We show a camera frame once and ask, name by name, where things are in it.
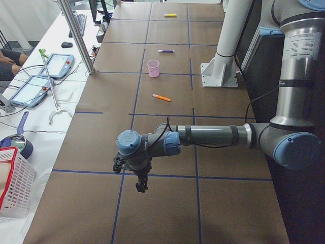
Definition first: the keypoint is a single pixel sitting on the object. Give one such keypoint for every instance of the black computer mouse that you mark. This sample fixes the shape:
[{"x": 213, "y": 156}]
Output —
[{"x": 66, "y": 45}]

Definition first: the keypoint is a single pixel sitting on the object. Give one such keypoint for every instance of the lower blue teach pendant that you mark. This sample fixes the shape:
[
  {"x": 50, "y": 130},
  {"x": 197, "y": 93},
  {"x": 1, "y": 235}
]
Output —
[{"x": 32, "y": 92}]

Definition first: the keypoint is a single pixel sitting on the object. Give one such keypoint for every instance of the pink mesh pen holder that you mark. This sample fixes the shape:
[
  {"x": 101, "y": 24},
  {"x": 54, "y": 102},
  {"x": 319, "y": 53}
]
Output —
[{"x": 153, "y": 68}]

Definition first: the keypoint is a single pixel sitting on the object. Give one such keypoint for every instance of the purple highlighter pen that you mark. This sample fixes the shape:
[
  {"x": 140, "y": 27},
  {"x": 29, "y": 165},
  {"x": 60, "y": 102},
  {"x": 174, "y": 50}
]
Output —
[{"x": 166, "y": 51}]

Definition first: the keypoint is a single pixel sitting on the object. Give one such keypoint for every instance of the white pedestal column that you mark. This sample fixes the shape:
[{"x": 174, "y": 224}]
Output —
[{"x": 221, "y": 70}]

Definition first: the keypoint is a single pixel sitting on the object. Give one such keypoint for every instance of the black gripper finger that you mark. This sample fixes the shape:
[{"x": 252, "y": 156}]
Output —
[{"x": 141, "y": 187}]

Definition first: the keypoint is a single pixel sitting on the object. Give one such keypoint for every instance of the orange highlighter pen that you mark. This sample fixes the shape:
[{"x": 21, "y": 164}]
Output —
[{"x": 161, "y": 97}]

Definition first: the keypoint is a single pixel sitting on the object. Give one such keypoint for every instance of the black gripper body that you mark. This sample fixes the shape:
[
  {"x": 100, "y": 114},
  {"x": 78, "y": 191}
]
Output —
[{"x": 142, "y": 175}]

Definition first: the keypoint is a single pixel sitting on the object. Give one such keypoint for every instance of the grabber reacher tool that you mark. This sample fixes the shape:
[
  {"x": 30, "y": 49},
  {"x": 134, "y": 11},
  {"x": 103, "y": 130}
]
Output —
[{"x": 57, "y": 109}]

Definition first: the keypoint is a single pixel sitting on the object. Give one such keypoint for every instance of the blue teach pendant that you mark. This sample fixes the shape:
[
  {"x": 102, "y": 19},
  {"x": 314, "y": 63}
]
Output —
[
  {"x": 59, "y": 65},
  {"x": 32, "y": 92}
]

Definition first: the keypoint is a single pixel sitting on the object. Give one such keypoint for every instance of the black keyboard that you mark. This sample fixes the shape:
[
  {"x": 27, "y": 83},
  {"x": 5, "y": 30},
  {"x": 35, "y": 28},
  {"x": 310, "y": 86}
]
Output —
[{"x": 80, "y": 20}]

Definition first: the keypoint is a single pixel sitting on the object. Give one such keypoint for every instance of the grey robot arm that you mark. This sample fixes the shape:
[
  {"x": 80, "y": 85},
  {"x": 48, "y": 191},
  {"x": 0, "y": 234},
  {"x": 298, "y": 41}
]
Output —
[{"x": 287, "y": 138}]

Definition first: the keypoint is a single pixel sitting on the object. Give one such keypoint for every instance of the aluminium frame post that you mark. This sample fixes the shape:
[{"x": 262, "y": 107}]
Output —
[{"x": 69, "y": 16}]

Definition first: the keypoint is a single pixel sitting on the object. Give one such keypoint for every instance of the red white plastic basket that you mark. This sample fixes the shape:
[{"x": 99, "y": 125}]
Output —
[{"x": 17, "y": 177}]

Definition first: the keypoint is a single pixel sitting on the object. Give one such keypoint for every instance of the blue handled saucepan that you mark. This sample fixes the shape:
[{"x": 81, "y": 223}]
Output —
[{"x": 18, "y": 140}]

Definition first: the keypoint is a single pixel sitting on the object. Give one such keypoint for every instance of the upper blue teach pendant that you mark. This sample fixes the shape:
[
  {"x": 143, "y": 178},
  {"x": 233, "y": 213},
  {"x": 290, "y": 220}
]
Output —
[{"x": 59, "y": 65}]

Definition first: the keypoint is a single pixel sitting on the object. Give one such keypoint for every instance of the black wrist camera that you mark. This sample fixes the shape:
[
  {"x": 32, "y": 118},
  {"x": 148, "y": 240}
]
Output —
[{"x": 118, "y": 163}]

